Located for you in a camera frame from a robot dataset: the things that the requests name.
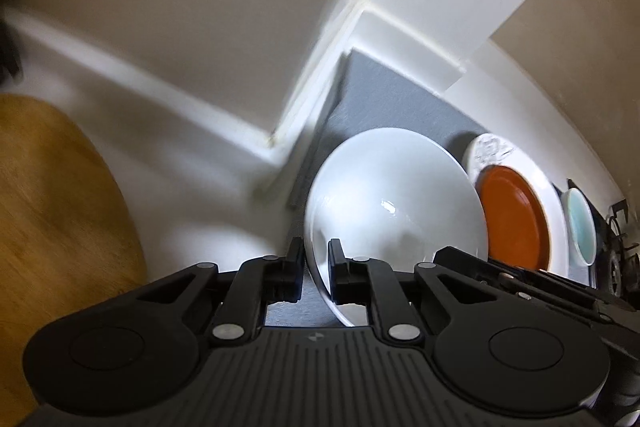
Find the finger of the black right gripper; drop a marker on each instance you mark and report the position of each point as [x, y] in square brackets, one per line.
[616, 322]

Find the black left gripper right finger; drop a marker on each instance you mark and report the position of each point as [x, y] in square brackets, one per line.
[503, 353]

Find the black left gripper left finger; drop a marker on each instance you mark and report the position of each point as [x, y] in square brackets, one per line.
[139, 349]

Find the brown round plate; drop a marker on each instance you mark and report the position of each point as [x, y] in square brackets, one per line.
[517, 229]

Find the large white bowl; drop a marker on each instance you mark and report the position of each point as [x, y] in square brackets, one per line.
[394, 195]

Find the white floral square plate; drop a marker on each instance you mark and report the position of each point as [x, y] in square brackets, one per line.
[488, 150]

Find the teal glazed bowl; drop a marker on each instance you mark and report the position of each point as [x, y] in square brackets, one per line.
[581, 232]

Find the wooden cutting board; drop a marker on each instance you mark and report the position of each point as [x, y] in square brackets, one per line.
[67, 238]

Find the grey counter mat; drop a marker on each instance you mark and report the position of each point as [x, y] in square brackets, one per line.
[494, 95]

